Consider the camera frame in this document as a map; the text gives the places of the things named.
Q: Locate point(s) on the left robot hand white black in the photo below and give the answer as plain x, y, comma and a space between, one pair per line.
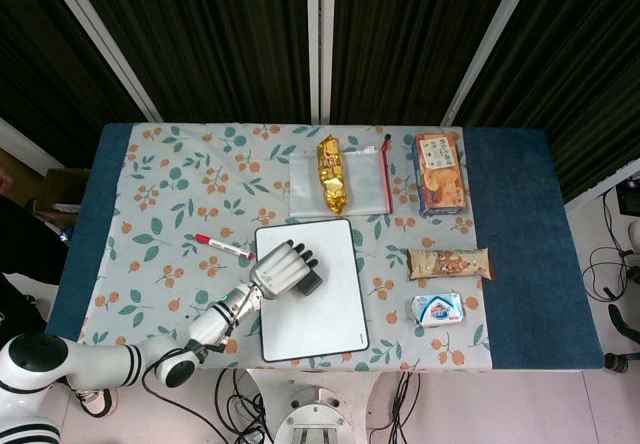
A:
282, 271

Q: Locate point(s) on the dark grey eraser block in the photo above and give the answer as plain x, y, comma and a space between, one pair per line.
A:
311, 285

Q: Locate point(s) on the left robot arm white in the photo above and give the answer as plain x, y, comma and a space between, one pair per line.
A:
100, 359

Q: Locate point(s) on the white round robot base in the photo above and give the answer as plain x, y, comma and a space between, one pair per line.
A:
315, 414

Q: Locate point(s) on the red marker pen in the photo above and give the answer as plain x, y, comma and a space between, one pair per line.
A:
222, 246

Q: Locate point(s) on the gold snack bag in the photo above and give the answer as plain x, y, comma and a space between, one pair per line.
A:
333, 179

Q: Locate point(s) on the clear zip pouch red zipper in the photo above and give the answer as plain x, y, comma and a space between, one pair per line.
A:
367, 184

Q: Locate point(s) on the floral tablecloth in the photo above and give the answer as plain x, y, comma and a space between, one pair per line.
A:
200, 174

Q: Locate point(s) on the white blue soap packet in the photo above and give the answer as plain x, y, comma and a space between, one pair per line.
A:
440, 310

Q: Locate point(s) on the brown snack bar wrapper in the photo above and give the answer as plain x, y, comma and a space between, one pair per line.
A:
450, 263

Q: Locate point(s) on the orange biscuit box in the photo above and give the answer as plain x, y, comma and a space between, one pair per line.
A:
442, 179

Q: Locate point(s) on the black white sneaker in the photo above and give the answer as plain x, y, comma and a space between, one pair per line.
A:
97, 403

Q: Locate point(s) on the cardboard box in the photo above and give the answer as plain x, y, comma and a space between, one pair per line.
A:
57, 189

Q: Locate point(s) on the blue felt table cover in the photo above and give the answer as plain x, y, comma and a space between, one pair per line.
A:
530, 244

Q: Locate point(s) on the person in black clothes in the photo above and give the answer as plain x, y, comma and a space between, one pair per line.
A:
25, 264

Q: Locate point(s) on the black tripod stand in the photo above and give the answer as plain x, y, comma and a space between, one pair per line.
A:
622, 324

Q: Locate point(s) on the white whiteboard black frame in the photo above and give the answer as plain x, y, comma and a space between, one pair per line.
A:
340, 314

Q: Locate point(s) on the white frame post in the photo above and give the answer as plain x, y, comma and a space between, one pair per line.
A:
100, 44
600, 186
25, 139
320, 39
487, 39

